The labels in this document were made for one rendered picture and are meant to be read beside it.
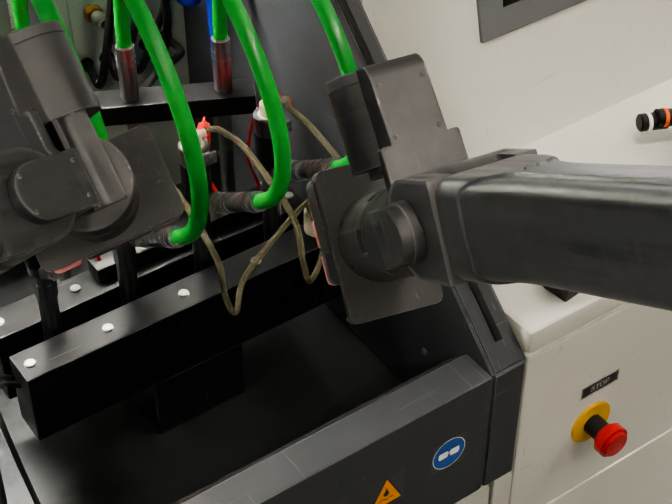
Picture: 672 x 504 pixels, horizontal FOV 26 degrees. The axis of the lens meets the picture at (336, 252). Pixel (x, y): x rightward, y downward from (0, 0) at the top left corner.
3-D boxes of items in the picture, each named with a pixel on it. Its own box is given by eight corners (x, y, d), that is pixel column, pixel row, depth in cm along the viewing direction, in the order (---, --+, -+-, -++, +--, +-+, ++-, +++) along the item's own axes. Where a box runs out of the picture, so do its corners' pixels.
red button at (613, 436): (594, 473, 146) (600, 439, 143) (567, 448, 149) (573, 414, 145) (632, 451, 149) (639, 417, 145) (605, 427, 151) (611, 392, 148)
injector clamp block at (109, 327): (49, 490, 138) (26, 380, 128) (3, 425, 144) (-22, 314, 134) (342, 344, 152) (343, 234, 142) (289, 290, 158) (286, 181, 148)
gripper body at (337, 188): (398, 154, 97) (433, 138, 90) (436, 302, 97) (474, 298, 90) (307, 175, 96) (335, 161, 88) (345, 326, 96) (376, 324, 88)
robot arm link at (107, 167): (60, 247, 84) (149, 204, 85) (8, 140, 84) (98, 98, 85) (69, 252, 91) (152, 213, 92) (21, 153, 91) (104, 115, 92)
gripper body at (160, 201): (7, 187, 97) (-8, 176, 90) (147, 126, 98) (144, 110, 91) (47, 275, 97) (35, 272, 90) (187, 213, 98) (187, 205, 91)
